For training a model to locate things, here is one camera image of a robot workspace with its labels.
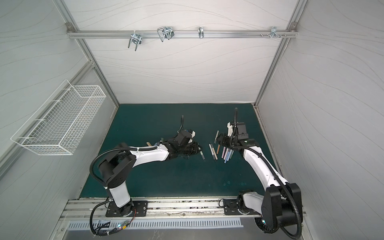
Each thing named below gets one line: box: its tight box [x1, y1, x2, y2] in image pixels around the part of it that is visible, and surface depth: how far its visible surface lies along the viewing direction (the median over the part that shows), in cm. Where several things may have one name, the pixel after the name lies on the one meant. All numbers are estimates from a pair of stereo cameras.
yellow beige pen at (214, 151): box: [211, 143, 218, 160], surface depth 95 cm
